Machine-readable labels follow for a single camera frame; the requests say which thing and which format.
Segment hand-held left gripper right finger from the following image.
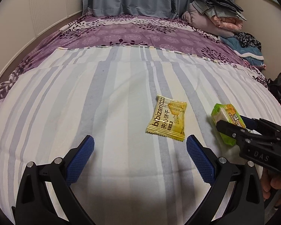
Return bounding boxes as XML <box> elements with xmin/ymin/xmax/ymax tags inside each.
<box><xmin>186</xmin><ymin>135</ymin><xmax>265</xmax><ymax>225</ymax></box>

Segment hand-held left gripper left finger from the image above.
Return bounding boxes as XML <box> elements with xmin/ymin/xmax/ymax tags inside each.
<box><xmin>12</xmin><ymin>135</ymin><xmax>95</xmax><ymax>225</ymax></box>

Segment striped bed cover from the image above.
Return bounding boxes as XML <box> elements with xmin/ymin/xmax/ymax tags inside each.
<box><xmin>0</xmin><ymin>46</ymin><xmax>281</xmax><ymax>225</ymax></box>

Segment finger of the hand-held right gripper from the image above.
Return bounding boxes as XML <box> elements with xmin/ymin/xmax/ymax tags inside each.
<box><xmin>239</xmin><ymin>115</ymin><xmax>263</xmax><ymax>132</ymax></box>
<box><xmin>216</xmin><ymin>119</ymin><xmax>251</xmax><ymax>146</ymax></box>

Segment small green snack packet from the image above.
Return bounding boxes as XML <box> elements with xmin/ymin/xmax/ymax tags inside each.
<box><xmin>211</xmin><ymin>103</ymin><xmax>247</xmax><ymax>146</ymax></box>

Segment grey folded clothes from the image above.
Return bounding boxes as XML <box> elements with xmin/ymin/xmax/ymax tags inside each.
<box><xmin>193</xmin><ymin>0</ymin><xmax>247</xmax><ymax>21</ymax></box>

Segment mauve quilt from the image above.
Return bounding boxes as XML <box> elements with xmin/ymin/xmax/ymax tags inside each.
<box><xmin>182</xmin><ymin>10</ymin><xmax>235</xmax><ymax>38</ymax></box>

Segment purple floral bedsheet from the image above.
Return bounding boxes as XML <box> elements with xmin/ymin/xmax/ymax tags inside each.
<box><xmin>0</xmin><ymin>8</ymin><xmax>270</xmax><ymax>109</ymax></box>

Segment leopard print cloth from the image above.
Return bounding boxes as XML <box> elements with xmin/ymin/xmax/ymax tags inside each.
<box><xmin>235</xmin><ymin>31</ymin><xmax>261</xmax><ymax>51</ymax></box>

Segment pink quilt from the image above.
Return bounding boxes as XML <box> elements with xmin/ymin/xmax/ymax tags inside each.
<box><xmin>213</xmin><ymin>16</ymin><xmax>244</xmax><ymax>32</ymax></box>

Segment black bag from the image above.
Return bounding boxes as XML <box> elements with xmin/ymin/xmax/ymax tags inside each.
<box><xmin>267</xmin><ymin>71</ymin><xmax>281</xmax><ymax>108</ymax></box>

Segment white wardrobe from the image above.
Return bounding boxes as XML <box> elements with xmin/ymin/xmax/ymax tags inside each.
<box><xmin>0</xmin><ymin>0</ymin><xmax>85</xmax><ymax>61</ymax></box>

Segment yellow biscuit packet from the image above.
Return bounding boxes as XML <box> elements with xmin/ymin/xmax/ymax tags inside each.
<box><xmin>145</xmin><ymin>94</ymin><xmax>187</xmax><ymax>142</ymax></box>

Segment person's right hand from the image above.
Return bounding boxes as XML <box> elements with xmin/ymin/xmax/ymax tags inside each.
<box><xmin>261</xmin><ymin>168</ymin><xmax>281</xmax><ymax>214</ymax></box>

